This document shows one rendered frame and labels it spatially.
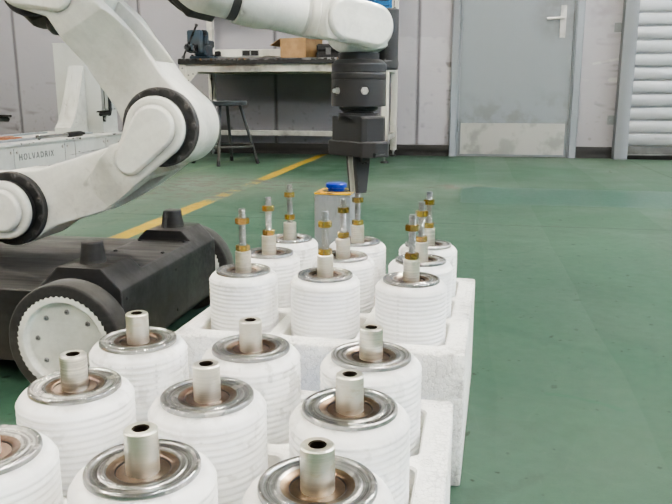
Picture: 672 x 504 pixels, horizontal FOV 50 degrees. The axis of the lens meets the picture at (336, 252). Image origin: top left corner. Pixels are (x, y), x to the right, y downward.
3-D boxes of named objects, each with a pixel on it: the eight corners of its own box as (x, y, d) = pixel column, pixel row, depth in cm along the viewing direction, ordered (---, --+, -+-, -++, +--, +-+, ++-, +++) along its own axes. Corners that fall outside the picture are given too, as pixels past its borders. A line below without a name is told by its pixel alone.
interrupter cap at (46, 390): (7, 405, 58) (7, 397, 58) (59, 371, 66) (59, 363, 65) (93, 413, 57) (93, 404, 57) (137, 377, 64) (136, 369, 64)
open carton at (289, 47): (288, 61, 590) (287, 32, 585) (332, 60, 574) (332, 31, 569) (269, 59, 563) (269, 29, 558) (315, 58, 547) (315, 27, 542)
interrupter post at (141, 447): (117, 481, 47) (114, 434, 46) (134, 463, 49) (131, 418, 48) (152, 485, 46) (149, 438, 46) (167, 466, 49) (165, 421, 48)
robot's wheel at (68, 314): (12, 397, 120) (1, 281, 116) (30, 386, 125) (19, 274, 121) (124, 407, 117) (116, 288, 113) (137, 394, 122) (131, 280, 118)
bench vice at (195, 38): (198, 61, 562) (197, 28, 557) (219, 61, 559) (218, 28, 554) (178, 58, 522) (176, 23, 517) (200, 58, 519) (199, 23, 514)
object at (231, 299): (292, 394, 104) (290, 273, 100) (233, 411, 99) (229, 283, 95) (258, 374, 112) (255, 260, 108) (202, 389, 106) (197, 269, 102)
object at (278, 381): (193, 538, 70) (185, 363, 67) (226, 487, 80) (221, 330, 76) (288, 549, 69) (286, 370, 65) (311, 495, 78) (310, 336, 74)
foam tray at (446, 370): (177, 455, 101) (171, 333, 97) (264, 358, 138) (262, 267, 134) (459, 487, 93) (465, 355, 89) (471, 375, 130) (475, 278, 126)
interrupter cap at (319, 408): (291, 430, 54) (291, 421, 54) (313, 390, 61) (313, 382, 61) (391, 439, 53) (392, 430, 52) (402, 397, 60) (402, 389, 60)
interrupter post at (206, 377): (188, 406, 58) (186, 367, 57) (199, 394, 60) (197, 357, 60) (216, 408, 58) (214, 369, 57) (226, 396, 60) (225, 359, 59)
